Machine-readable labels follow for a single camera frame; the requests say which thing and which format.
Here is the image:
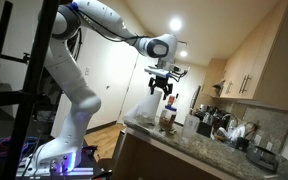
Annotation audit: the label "clear jar with blue lid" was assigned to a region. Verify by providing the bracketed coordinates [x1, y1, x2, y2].
[158, 104, 179, 132]

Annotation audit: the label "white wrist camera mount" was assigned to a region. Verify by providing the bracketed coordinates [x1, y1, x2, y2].
[144, 65, 172, 80]

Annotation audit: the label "white and orange can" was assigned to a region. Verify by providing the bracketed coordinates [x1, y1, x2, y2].
[167, 95, 176, 107]

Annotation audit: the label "white door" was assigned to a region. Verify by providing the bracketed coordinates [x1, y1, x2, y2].
[117, 53, 162, 125]

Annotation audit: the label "light wood wall cabinet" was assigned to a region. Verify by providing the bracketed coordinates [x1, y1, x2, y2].
[219, 0, 288, 113]

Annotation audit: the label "blue and red cables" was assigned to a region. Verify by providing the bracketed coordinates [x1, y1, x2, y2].
[0, 135, 42, 166]

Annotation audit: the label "black square container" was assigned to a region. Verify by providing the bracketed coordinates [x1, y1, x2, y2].
[196, 120, 214, 139]

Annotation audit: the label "curved kitchen faucet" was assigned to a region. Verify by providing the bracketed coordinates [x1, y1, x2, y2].
[220, 113, 240, 132]

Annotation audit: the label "black tripod stand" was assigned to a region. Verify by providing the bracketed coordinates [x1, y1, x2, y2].
[0, 0, 60, 180]

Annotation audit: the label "large round ceiling light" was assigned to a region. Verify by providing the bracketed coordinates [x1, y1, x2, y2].
[168, 17, 184, 33]

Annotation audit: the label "black toaster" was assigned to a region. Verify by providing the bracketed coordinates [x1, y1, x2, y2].
[245, 145, 281, 174]

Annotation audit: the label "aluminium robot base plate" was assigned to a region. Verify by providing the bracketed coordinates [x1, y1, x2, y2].
[15, 153, 95, 178]

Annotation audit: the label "small wood wall cabinet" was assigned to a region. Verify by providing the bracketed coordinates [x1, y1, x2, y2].
[200, 58, 228, 99]

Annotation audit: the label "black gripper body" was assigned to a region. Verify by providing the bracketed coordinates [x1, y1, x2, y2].
[148, 75, 174, 94]

